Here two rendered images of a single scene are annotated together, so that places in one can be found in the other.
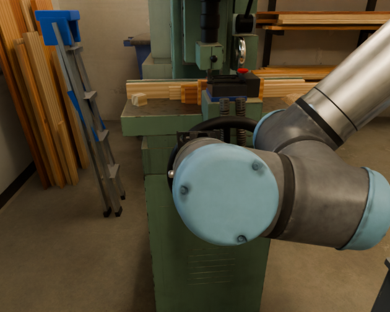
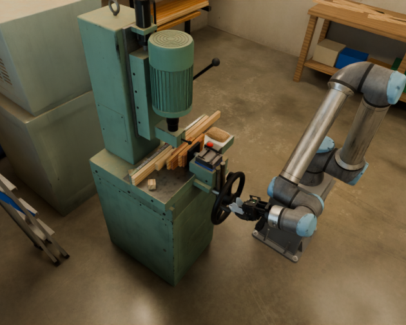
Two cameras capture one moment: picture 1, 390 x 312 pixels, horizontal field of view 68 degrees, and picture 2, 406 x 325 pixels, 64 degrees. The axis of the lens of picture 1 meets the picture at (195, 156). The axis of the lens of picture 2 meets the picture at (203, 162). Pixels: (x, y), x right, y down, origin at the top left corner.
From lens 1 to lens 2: 1.19 m
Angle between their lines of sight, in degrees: 45
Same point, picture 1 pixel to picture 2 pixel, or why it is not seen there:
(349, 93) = (299, 173)
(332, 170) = (314, 203)
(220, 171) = (310, 222)
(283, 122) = (284, 187)
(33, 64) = not seen: outside the picture
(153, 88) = (147, 169)
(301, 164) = (311, 206)
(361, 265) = not seen: hidden behind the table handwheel
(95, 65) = not seen: outside the picture
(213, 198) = (310, 228)
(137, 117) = (171, 198)
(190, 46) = (152, 129)
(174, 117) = (185, 184)
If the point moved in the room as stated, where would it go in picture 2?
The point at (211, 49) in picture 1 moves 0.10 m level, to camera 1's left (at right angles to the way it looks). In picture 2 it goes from (181, 135) to (165, 145)
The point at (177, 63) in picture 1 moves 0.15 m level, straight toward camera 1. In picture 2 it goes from (132, 138) to (154, 151)
